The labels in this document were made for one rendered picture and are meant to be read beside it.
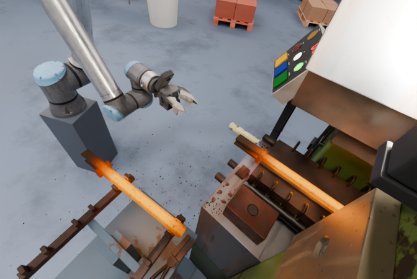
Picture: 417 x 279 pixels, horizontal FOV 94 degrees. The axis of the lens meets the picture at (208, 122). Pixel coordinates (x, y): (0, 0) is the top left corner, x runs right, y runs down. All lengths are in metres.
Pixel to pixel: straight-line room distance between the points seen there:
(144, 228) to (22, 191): 1.27
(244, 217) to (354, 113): 0.35
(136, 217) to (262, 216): 0.51
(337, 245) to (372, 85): 0.19
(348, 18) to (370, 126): 0.18
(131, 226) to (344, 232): 0.77
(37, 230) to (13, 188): 0.41
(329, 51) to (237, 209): 0.42
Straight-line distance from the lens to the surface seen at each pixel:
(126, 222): 0.91
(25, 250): 1.79
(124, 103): 0.93
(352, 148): 0.47
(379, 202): 0.22
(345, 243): 0.21
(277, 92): 0.96
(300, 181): 0.64
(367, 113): 0.38
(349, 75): 0.31
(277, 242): 0.65
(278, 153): 0.69
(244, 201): 0.58
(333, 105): 0.39
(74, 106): 1.38
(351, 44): 0.30
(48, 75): 1.28
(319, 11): 5.49
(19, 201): 1.96
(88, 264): 0.91
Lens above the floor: 1.50
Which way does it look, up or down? 47 degrees down
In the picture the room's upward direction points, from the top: 9 degrees clockwise
